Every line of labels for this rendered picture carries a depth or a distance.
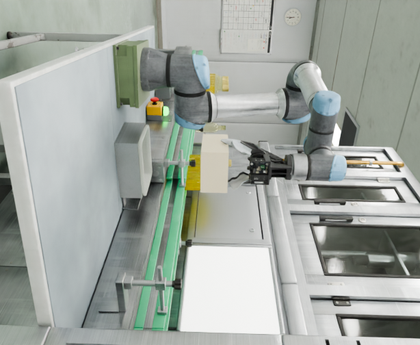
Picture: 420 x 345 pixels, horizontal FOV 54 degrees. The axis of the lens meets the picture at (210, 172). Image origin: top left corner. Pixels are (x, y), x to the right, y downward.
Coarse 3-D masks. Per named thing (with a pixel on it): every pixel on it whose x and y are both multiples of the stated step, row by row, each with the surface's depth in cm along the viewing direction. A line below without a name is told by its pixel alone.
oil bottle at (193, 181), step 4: (188, 176) 178; (192, 176) 178; (196, 176) 178; (188, 180) 175; (192, 180) 175; (196, 180) 175; (188, 184) 176; (192, 184) 176; (196, 184) 176; (188, 188) 178; (192, 188) 177; (196, 188) 177
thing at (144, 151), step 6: (144, 132) 144; (144, 138) 153; (138, 144) 139; (144, 144) 155; (138, 150) 139; (144, 150) 156; (150, 150) 157; (144, 156) 157; (150, 156) 158; (144, 162) 159; (150, 162) 159; (144, 168) 160; (150, 168) 160; (144, 174) 160; (150, 174) 160; (144, 180) 156; (144, 186) 145; (144, 192) 147
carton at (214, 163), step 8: (208, 136) 123; (216, 136) 123; (224, 136) 123; (208, 144) 116; (216, 144) 116; (224, 144) 116; (208, 152) 110; (216, 152) 110; (224, 152) 111; (200, 160) 111; (208, 160) 111; (216, 160) 111; (224, 160) 111; (200, 168) 112; (208, 168) 112; (216, 168) 112; (224, 168) 112; (200, 176) 113; (208, 176) 113; (216, 176) 113; (224, 176) 113; (200, 184) 114; (208, 184) 114; (216, 184) 114; (224, 184) 114; (216, 192) 115; (224, 192) 115
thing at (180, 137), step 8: (176, 128) 194; (184, 128) 194; (176, 136) 187; (184, 136) 187; (176, 144) 180; (184, 144) 180; (168, 152) 174; (176, 152) 174; (184, 152) 174; (176, 160) 168
